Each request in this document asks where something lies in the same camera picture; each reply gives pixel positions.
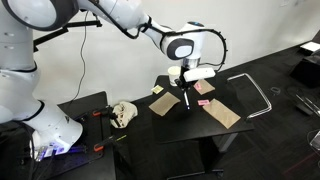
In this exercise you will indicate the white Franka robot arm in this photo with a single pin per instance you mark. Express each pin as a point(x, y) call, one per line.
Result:
point(50, 123)

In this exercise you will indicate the white paper cup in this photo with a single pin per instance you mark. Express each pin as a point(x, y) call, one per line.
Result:
point(173, 75)

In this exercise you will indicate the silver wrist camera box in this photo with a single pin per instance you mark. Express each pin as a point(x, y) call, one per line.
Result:
point(199, 74)

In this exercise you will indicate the crumpled white cloth bag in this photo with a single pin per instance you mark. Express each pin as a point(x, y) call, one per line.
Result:
point(125, 113)

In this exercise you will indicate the large brown paper envelope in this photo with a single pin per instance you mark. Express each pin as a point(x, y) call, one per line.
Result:
point(221, 114)

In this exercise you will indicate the pink label on envelope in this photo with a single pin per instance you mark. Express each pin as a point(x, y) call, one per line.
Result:
point(198, 86)

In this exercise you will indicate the metal floor bars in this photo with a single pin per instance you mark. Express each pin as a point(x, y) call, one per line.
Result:
point(308, 104)

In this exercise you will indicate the small brown paper envelope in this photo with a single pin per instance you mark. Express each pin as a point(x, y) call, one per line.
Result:
point(207, 87)

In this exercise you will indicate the clear plastic container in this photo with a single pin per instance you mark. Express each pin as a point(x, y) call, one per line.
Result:
point(315, 140)

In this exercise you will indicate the yellow sticky note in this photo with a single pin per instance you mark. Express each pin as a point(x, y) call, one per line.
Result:
point(157, 89)

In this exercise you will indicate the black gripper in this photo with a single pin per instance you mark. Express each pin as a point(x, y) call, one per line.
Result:
point(181, 76)

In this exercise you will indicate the yellow green marker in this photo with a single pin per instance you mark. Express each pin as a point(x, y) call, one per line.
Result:
point(121, 137)

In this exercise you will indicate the black robot stand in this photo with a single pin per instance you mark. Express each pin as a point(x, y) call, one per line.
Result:
point(100, 166)

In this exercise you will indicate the black table pedestal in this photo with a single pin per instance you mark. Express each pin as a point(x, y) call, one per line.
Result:
point(210, 153)

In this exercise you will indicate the white paper sheet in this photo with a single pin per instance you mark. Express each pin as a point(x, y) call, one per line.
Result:
point(311, 46)

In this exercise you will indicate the black case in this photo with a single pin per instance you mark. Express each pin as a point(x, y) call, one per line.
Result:
point(306, 70)

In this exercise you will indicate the medium brown paper envelope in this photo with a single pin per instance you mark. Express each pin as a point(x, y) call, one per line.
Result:
point(164, 104)

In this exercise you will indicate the white pen blue cap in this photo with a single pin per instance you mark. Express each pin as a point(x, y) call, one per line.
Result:
point(187, 100)

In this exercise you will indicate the orange black bar clamp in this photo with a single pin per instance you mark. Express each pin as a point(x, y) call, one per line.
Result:
point(108, 113)
point(103, 144)

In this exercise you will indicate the loose pink label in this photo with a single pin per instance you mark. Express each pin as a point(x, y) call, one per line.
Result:
point(203, 102)

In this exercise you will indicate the black chair metal frame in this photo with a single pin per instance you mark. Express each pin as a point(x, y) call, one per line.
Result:
point(260, 93)

